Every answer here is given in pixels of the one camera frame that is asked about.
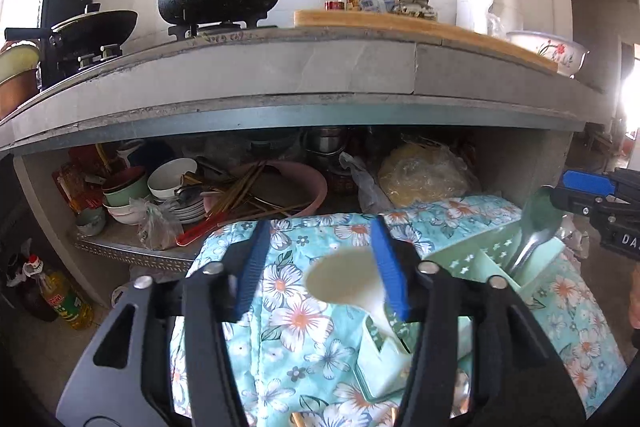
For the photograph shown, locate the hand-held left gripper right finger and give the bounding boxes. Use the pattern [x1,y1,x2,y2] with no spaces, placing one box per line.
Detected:
[370,216,588,427]

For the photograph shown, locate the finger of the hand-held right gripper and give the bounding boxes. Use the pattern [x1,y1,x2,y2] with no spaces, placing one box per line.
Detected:
[549,186,608,215]
[561,169,618,198]

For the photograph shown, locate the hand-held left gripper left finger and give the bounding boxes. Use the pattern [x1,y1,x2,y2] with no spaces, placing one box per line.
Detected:
[55,219,273,427]

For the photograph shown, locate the metal spoon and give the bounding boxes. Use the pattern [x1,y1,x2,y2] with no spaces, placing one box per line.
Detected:
[505,186,568,278]

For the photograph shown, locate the green plastic utensil holder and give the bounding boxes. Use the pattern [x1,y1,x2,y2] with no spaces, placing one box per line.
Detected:
[356,227,568,403]

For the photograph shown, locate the bundle of brown chopsticks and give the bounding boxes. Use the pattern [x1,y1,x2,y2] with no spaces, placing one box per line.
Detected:
[210,159,301,218]

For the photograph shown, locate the floral turquoise quilt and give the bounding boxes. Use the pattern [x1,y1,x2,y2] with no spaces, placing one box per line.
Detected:
[170,194,631,427]

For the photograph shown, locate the stack of white plates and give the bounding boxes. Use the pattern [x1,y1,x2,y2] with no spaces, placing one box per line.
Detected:
[160,197,208,225]

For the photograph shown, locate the crumpled clear plastic bag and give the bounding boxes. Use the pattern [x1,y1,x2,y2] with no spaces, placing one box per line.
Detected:
[340,152,381,212]

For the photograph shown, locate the plastic bag of yellow food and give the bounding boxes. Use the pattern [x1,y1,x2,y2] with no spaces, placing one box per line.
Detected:
[377,142,476,208]

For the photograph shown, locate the pink plastic basin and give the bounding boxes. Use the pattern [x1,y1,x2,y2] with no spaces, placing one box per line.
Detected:
[207,160,328,218]

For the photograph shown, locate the small clear plastic bag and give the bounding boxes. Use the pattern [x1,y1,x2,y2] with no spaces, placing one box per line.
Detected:
[135,199,183,250]

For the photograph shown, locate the patterned metal shelf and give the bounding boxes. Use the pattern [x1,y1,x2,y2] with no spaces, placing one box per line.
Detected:
[75,222,201,278]

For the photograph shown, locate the white bowl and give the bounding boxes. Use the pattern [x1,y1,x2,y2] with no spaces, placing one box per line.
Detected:
[147,158,198,200]

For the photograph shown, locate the floral enamel basin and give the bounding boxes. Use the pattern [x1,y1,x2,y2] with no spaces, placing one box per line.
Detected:
[506,31,590,78]

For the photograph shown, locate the pink bowl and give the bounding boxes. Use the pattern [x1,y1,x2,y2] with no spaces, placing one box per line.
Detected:
[102,202,146,226]

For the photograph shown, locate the green bowl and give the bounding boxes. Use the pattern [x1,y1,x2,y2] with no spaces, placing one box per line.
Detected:
[102,179,151,208]

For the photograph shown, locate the stainless steel pot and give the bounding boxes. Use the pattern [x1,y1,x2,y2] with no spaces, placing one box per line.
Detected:
[305,127,351,158]

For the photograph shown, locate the light green cup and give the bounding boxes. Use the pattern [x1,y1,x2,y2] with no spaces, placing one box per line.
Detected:
[76,207,107,237]

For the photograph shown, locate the yellow cooking oil bottle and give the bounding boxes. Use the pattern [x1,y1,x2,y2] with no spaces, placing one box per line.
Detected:
[42,269,94,330]

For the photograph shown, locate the red snack packets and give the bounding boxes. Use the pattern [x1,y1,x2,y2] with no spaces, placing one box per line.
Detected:
[52,147,108,212]

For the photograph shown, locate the grey kitchen counter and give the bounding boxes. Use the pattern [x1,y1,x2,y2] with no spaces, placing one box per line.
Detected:
[0,24,608,228]

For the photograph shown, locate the dark bottle with red cap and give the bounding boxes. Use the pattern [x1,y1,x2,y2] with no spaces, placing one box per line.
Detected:
[7,254,58,323]

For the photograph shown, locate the wooden cutting board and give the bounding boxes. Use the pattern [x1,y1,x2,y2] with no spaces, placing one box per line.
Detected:
[293,9,560,75]

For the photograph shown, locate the glass pickle jar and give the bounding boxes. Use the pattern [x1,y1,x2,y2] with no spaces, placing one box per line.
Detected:
[392,0,438,22]

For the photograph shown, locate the gas stove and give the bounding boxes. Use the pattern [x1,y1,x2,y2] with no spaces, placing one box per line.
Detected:
[40,19,278,80]

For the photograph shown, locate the black wok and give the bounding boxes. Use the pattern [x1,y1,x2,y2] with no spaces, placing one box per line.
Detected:
[5,9,138,58]

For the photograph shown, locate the cream and copper pot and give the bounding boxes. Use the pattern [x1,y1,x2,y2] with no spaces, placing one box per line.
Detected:
[0,42,43,118]

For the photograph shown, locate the red-handled spatula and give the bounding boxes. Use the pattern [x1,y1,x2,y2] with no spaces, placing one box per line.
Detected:
[176,212,236,247]

